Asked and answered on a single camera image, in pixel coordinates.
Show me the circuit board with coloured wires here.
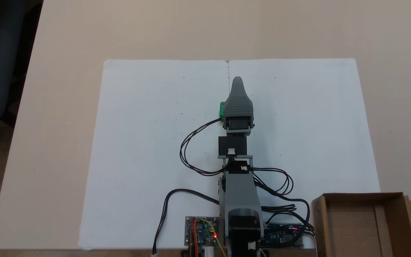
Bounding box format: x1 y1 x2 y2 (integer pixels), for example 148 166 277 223
185 216 221 247

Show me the orange wire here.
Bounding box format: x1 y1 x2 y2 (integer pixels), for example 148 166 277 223
191 218 199 257

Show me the black power cable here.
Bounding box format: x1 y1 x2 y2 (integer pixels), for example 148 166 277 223
152 189 221 256

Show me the blue circuit board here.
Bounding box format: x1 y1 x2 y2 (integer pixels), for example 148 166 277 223
263 223 304 248

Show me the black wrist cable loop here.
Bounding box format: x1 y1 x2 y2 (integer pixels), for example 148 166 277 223
179 118 232 176

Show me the yellow wire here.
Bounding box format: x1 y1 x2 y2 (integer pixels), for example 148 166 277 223
200 218 228 257

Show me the white paper sheet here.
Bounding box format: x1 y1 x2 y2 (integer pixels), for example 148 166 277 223
227 58 381 250
78 59 229 250

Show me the black forearm cable loop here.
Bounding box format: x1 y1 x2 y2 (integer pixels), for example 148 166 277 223
250 167 294 196

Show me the brown cardboard box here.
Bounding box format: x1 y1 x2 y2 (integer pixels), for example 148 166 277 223
311 192 411 257

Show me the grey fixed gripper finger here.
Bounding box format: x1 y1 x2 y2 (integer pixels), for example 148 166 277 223
223 76 254 117

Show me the black arm-to-board cable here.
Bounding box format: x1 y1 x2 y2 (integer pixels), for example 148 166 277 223
257 197 315 247

